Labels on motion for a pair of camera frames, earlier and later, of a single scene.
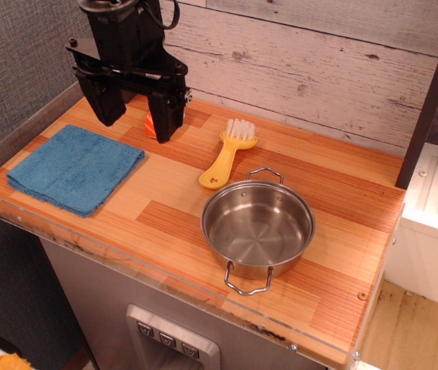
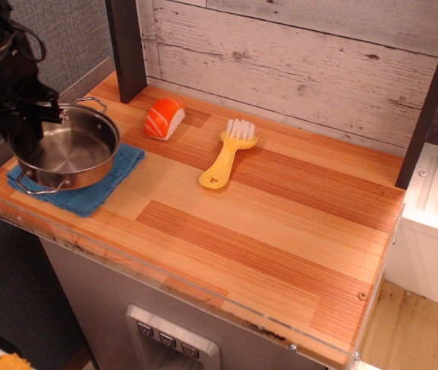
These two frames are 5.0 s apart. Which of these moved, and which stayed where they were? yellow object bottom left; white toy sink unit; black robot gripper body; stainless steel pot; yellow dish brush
Moved: stainless steel pot; black robot gripper body
Stayed: white toy sink unit; yellow object bottom left; yellow dish brush
